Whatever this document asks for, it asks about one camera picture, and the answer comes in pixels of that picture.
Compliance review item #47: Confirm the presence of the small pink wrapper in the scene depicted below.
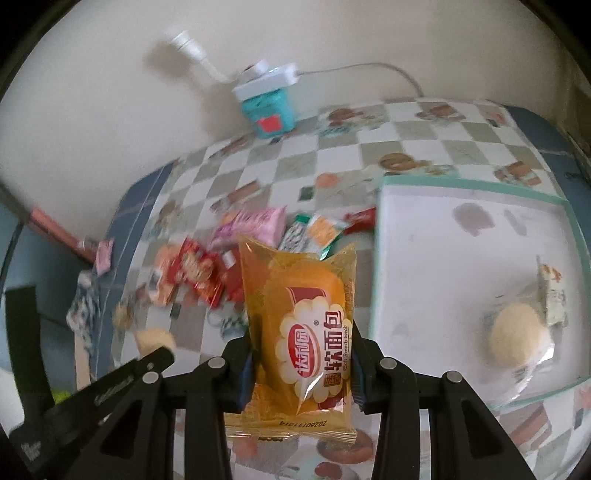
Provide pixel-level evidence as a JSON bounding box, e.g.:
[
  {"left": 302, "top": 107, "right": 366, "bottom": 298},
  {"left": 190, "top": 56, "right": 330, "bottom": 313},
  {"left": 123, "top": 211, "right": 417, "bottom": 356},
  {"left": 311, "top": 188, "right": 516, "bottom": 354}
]
[{"left": 96, "top": 239, "right": 115, "bottom": 271}]

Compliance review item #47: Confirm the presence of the white plug with cord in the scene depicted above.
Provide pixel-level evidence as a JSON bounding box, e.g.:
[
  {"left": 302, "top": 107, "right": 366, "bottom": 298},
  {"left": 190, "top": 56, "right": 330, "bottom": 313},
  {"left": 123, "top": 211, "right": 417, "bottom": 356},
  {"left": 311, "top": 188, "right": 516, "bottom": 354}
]
[{"left": 171, "top": 30, "right": 236, "bottom": 84}]

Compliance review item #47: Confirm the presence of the pink snack packet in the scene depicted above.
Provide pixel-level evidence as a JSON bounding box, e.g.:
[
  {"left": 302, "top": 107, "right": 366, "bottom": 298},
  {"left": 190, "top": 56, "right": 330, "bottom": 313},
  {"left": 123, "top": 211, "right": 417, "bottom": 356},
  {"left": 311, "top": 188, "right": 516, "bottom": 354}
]
[{"left": 221, "top": 205, "right": 288, "bottom": 251}]

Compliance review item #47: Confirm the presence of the white power cable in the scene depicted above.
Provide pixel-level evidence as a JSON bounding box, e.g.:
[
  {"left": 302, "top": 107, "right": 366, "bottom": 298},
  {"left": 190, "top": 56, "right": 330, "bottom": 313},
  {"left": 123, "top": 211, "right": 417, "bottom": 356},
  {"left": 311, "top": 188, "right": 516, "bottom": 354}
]
[{"left": 295, "top": 63, "right": 423, "bottom": 99}]

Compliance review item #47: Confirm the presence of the beige snack piece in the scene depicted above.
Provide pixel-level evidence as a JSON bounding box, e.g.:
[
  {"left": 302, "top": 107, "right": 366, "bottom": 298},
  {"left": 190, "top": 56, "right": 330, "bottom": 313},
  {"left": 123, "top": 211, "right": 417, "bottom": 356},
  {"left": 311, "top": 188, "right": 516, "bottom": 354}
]
[{"left": 135, "top": 328, "right": 177, "bottom": 358}]

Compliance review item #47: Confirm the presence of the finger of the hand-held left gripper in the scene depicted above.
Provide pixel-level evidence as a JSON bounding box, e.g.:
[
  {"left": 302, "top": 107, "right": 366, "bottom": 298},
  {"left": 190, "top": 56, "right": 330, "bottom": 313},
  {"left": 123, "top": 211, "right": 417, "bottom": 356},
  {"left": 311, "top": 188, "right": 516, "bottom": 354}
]
[{"left": 60, "top": 346, "right": 175, "bottom": 423}]

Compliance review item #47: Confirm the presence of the small cream printed packet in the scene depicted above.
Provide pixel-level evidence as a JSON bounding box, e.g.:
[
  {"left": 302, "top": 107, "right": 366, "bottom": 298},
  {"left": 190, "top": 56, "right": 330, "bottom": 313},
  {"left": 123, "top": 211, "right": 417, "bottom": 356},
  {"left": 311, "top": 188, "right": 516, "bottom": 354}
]
[{"left": 536, "top": 256, "right": 568, "bottom": 326}]

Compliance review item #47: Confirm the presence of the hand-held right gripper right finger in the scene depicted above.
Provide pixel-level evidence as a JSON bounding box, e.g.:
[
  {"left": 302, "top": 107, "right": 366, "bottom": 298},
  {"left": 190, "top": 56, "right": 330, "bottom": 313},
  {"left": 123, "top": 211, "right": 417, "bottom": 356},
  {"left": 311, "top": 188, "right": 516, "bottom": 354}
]
[{"left": 351, "top": 323, "right": 539, "bottom": 480}]

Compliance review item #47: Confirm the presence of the plain red snack packet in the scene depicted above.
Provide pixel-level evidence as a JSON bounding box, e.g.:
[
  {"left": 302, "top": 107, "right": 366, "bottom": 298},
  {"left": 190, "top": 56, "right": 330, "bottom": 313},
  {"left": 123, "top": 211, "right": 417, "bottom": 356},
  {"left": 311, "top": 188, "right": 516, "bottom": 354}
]
[{"left": 345, "top": 208, "right": 378, "bottom": 234}]

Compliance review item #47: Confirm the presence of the orange soft bread packet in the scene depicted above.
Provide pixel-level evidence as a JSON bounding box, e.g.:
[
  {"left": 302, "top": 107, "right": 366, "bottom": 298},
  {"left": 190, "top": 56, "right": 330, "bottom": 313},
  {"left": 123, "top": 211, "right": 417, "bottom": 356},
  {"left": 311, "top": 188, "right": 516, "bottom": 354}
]
[{"left": 225, "top": 234, "right": 358, "bottom": 441}]

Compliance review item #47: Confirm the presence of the checkered printed tablecloth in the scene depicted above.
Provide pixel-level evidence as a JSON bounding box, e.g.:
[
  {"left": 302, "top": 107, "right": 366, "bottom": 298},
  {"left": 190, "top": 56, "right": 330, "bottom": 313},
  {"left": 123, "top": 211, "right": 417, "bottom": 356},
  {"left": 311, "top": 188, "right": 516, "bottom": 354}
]
[{"left": 111, "top": 97, "right": 591, "bottom": 480}]

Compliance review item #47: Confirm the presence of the floral cloth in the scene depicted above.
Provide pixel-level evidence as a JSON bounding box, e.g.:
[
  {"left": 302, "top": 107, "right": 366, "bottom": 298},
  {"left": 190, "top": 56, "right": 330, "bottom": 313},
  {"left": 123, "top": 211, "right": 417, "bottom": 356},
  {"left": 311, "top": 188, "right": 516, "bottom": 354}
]
[{"left": 67, "top": 270, "right": 100, "bottom": 352}]

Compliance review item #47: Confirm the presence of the green white cracker packet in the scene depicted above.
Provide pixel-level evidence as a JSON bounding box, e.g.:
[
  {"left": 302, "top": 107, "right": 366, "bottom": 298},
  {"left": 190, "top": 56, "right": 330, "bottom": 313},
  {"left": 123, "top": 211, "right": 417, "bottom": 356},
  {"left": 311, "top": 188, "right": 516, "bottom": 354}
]
[{"left": 279, "top": 212, "right": 352, "bottom": 260}]

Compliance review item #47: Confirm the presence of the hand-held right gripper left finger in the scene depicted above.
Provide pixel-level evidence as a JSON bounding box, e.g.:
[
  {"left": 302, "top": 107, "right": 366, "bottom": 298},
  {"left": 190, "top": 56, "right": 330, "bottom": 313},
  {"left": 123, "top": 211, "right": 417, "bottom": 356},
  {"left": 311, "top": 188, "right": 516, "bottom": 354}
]
[{"left": 81, "top": 335, "right": 258, "bottom": 480}]

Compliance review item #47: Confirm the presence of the teal and white power strip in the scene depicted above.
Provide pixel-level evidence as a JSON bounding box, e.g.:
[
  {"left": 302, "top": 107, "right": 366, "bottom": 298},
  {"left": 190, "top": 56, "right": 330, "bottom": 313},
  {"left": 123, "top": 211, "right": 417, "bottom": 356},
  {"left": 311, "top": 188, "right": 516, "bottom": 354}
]
[{"left": 232, "top": 62, "right": 300, "bottom": 139}]

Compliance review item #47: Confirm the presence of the round pastry in clear packet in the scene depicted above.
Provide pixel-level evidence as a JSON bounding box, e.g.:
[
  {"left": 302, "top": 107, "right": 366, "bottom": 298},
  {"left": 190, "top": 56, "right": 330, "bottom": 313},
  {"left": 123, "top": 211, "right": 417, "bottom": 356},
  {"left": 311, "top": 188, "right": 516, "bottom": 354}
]
[{"left": 482, "top": 272, "right": 557, "bottom": 384}]

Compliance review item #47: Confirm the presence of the reddish wooden bar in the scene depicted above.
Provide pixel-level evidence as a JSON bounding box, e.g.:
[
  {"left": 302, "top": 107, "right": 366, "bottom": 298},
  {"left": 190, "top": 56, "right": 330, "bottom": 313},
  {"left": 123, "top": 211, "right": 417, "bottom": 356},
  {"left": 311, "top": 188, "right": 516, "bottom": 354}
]
[{"left": 28, "top": 207, "right": 100, "bottom": 261}]

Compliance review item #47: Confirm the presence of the white tray with green rim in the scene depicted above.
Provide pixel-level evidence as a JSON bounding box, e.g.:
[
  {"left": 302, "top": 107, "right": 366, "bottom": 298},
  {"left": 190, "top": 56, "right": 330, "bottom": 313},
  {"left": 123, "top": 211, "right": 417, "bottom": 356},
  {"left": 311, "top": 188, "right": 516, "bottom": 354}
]
[{"left": 369, "top": 178, "right": 589, "bottom": 409}]

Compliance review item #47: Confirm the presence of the red cartoon print snack packet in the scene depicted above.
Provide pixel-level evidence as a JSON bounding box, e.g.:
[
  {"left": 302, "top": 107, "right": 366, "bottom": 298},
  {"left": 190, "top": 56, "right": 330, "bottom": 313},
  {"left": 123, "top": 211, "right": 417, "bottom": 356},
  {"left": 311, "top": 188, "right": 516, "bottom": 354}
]
[{"left": 178, "top": 237, "right": 223, "bottom": 306}]

